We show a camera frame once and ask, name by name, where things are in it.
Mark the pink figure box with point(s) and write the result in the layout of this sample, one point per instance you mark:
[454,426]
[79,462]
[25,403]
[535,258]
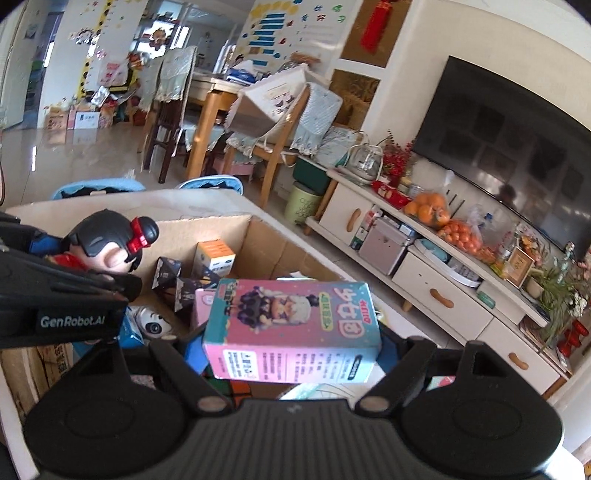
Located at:
[295,323]

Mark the wall poster with blue stripes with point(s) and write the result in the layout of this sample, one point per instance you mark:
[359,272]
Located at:
[281,27]

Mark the blue padded stool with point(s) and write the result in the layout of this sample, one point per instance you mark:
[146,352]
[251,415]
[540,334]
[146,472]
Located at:
[212,183]
[99,187]

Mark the panda figurine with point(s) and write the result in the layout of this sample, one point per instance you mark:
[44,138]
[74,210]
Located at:
[154,323]

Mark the bag of oranges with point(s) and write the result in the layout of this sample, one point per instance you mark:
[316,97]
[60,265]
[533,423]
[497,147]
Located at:
[429,210]

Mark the red flat box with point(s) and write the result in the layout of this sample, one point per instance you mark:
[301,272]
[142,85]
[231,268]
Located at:
[390,194]

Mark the dark chair with lace cover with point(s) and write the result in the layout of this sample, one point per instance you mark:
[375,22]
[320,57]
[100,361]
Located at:
[171,87]

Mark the colourful puzzle cube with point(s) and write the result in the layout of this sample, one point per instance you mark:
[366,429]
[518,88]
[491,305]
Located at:
[238,392]

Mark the wooden photo frame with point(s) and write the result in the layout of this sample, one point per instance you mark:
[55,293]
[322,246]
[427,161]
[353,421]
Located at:
[519,267]

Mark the dark green storage box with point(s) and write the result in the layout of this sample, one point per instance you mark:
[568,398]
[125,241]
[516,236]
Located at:
[311,175]

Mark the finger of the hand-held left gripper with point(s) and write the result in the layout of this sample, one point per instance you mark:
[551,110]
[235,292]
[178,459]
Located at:
[69,281]

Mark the wooden dining table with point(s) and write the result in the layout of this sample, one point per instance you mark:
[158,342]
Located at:
[217,106]

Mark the wooden chair with lace cover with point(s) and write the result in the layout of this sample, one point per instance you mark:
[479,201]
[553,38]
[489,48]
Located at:
[304,120]

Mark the light green round bin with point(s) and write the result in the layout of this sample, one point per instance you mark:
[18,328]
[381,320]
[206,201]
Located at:
[302,203]

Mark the cream television cabinet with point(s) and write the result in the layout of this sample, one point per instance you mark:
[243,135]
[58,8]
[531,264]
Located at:
[443,300]

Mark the bag of tangerines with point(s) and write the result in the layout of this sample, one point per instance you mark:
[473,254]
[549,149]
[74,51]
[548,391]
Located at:
[461,237]

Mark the green potted plant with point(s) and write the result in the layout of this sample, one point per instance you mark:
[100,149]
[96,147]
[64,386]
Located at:
[554,300]

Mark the silver metal case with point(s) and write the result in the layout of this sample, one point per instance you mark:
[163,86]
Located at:
[385,247]

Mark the cartoon printed paper bag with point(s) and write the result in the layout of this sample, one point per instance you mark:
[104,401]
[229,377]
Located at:
[272,101]

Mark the pale pink box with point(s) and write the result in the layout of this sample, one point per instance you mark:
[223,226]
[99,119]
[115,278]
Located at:
[203,309]

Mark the white round tray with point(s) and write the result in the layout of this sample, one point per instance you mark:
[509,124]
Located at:
[461,272]

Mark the red berry branches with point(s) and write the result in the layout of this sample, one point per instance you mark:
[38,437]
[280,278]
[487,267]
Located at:
[397,161]

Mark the red knot wall hanging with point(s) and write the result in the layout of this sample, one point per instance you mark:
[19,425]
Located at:
[381,23]

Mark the black flat television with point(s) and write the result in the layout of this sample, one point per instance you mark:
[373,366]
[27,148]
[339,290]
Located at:
[508,138]

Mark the green printed cardboard box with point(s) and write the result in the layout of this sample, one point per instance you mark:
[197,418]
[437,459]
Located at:
[268,249]

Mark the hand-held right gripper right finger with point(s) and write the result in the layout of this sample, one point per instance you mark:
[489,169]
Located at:
[406,364]

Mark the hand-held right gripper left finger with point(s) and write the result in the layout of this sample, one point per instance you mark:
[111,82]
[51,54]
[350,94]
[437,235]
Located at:
[196,357]

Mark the red candle holders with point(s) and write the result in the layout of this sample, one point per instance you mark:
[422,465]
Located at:
[572,339]

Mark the yellow and white small box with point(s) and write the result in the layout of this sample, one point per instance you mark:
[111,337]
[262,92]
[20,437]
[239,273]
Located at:
[214,256]

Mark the glass kettle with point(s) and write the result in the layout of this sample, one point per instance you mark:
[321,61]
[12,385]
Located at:
[364,164]

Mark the black-haired figurine with red headphones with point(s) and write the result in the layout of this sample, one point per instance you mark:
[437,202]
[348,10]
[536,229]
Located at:
[106,237]

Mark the blue small box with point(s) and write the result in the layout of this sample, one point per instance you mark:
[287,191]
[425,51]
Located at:
[131,334]

